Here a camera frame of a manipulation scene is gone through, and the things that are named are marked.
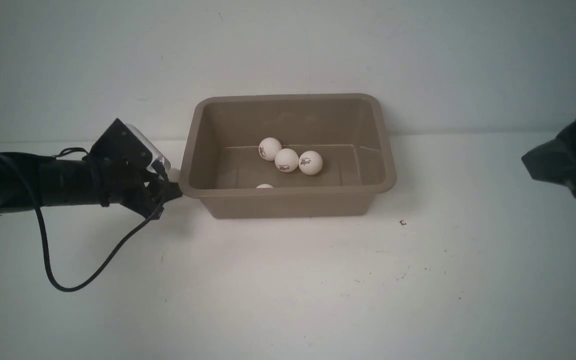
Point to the plain white table-tennis ball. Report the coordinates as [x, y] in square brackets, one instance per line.
[264, 186]

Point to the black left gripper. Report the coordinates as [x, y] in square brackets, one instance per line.
[124, 179]

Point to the white ball with logo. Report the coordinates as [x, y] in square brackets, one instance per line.
[173, 175]

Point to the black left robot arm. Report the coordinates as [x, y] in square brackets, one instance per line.
[68, 179]

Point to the tan plastic storage bin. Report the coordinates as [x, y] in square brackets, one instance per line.
[221, 166]

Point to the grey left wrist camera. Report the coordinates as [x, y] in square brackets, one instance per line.
[155, 161]

